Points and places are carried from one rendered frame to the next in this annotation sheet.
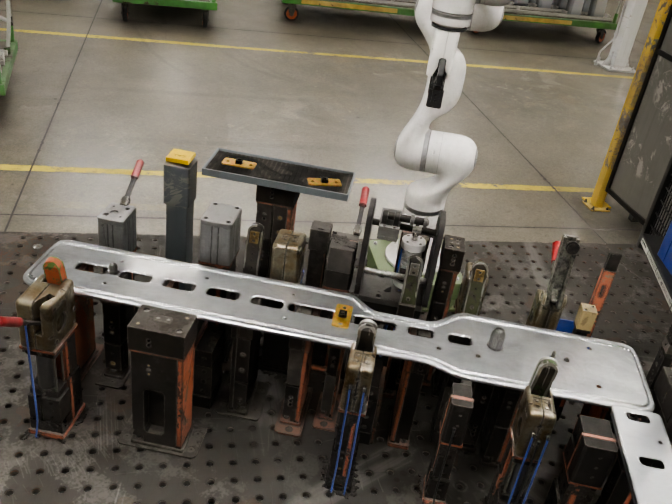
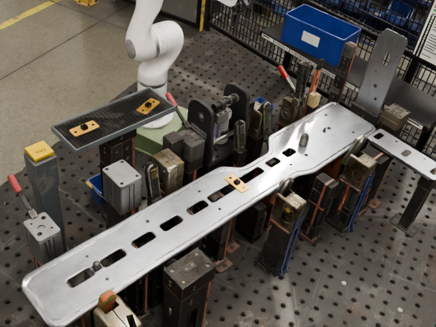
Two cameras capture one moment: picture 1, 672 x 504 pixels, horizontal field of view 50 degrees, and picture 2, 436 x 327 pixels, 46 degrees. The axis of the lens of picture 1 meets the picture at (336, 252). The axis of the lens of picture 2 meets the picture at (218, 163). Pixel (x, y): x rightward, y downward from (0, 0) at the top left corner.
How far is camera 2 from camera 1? 1.17 m
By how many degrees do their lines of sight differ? 44
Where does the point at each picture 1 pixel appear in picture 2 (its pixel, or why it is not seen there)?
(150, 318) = (183, 272)
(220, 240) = (135, 191)
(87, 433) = not seen: outside the picture
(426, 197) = (162, 74)
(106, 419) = not seen: outside the picture
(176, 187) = (48, 176)
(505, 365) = (319, 150)
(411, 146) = (148, 45)
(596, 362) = (337, 120)
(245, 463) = (234, 302)
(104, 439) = not seen: outside the picture
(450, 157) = (173, 41)
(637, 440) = (391, 146)
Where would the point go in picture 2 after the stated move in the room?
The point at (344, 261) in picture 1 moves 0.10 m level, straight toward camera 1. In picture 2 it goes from (200, 150) to (222, 165)
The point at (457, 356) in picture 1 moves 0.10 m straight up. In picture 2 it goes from (301, 162) to (308, 140)
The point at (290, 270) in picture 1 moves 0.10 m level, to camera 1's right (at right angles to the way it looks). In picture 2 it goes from (180, 178) to (202, 163)
